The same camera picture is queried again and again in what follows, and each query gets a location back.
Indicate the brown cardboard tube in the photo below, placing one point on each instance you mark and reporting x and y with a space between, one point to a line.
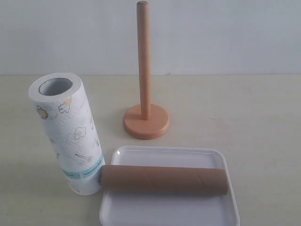
173 180

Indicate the printed white paper towel roll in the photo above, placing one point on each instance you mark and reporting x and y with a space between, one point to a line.
61 102

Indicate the wooden paper towel holder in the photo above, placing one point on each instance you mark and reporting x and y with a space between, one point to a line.
146 120

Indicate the white plastic tray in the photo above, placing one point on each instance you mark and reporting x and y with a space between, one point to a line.
126 209

